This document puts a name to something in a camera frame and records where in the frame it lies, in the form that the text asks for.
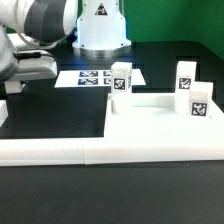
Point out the white square table top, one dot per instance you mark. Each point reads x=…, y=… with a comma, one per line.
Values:
x=151, y=114

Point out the white sheet with tags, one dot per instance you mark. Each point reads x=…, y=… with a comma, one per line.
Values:
x=83, y=78

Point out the white U-shaped fence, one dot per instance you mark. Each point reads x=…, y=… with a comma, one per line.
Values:
x=108, y=150

